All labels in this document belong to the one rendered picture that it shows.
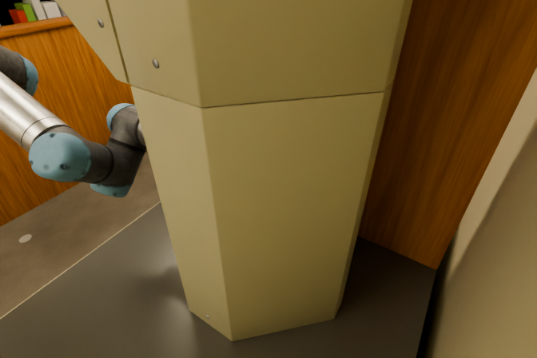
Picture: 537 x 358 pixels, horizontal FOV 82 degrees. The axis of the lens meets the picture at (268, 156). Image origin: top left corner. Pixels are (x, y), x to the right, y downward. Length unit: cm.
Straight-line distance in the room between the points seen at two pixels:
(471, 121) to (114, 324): 74
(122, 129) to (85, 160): 14
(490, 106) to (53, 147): 68
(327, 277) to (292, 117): 31
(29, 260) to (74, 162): 185
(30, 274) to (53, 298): 148
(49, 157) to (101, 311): 34
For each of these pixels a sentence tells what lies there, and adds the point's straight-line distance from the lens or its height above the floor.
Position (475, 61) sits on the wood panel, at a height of 140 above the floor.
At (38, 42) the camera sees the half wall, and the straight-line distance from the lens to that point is 249.
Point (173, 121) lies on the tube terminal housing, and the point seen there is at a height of 138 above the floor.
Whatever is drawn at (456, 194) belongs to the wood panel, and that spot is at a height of 115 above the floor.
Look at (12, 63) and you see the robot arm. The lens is 93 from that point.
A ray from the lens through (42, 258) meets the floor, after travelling 236.
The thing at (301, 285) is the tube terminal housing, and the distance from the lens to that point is 56.
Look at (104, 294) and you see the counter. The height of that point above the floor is 94.
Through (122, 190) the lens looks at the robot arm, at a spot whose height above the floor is 113.
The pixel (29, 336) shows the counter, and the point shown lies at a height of 94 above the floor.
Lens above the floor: 154
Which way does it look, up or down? 34 degrees down
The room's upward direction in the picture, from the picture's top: straight up
